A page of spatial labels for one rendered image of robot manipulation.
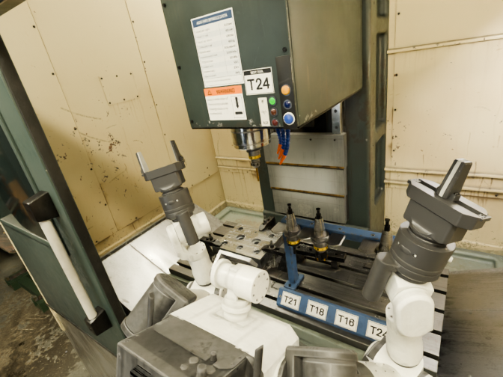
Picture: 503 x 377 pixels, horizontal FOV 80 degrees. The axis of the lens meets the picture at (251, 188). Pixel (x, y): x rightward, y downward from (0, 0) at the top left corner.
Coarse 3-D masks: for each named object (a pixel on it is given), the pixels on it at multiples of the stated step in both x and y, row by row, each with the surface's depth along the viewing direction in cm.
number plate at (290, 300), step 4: (284, 292) 120; (288, 292) 119; (284, 296) 120; (288, 296) 119; (292, 296) 118; (296, 296) 117; (284, 300) 119; (288, 300) 118; (292, 300) 118; (296, 300) 117; (284, 304) 119; (288, 304) 118; (292, 304) 117; (296, 304) 116; (296, 308) 116
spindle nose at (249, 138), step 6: (234, 132) 117; (240, 132) 115; (246, 132) 114; (252, 132) 114; (258, 132) 115; (264, 132) 116; (270, 132) 122; (234, 138) 119; (240, 138) 116; (246, 138) 115; (252, 138) 115; (258, 138) 116; (264, 138) 117; (270, 138) 122; (234, 144) 120; (240, 144) 118; (246, 144) 116; (252, 144) 116; (258, 144) 117; (264, 144) 118
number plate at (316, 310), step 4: (308, 300) 114; (308, 304) 114; (312, 304) 113; (316, 304) 112; (320, 304) 112; (308, 308) 113; (312, 308) 113; (316, 308) 112; (320, 308) 111; (324, 308) 110; (308, 312) 113; (312, 312) 112; (316, 312) 112; (320, 312) 111; (324, 312) 110; (316, 316) 111; (320, 316) 110; (324, 316) 110
